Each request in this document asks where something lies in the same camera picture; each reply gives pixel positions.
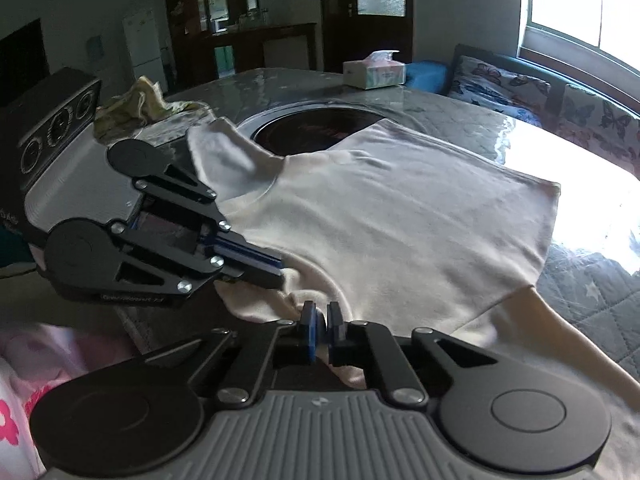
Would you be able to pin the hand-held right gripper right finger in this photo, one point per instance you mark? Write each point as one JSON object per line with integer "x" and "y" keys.
{"x": 333, "y": 332}

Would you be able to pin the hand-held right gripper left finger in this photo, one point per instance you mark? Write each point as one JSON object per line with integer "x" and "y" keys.
{"x": 311, "y": 332}

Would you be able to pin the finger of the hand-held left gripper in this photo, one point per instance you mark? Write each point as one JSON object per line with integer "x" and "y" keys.
{"x": 260, "y": 277}
{"x": 250, "y": 254}

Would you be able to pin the cream shirt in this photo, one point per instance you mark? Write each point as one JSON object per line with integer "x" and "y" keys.
{"x": 400, "y": 220}

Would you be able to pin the yellow green floral cloth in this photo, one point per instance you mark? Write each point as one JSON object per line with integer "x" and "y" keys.
{"x": 140, "y": 102}

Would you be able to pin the white floral cloth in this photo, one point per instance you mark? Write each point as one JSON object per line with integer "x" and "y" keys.
{"x": 170, "y": 127}

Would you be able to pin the round black induction hob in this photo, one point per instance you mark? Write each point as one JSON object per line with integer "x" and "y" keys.
{"x": 310, "y": 132}

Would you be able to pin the white refrigerator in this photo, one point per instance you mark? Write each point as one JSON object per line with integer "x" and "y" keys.
{"x": 145, "y": 45}

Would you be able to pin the dark wooden cabinet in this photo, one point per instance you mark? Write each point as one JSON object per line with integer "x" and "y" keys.
{"x": 190, "y": 50}

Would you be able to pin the pastel tissue box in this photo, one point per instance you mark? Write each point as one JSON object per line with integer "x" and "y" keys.
{"x": 375, "y": 72}

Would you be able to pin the person's pink clothing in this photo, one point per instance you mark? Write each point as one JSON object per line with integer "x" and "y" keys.
{"x": 20, "y": 410}

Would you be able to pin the dark wooden frosted glass door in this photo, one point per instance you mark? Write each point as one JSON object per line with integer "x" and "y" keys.
{"x": 335, "y": 35}

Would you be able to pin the blue cushion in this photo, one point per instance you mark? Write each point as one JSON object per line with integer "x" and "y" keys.
{"x": 425, "y": 75}

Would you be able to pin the blue butterfly print pillow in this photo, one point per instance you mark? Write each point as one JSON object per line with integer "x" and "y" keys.
{"x": 495, "y": 85}

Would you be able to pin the dark blue sofa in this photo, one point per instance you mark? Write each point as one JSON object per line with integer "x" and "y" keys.
{"x": 505, "y": 62}

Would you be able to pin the orange butterfly print pillow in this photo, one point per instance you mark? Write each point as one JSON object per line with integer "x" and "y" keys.
{"x": 600, "y": 120}

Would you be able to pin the window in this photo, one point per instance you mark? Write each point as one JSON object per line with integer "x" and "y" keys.
{"x": 565, "y": 0}

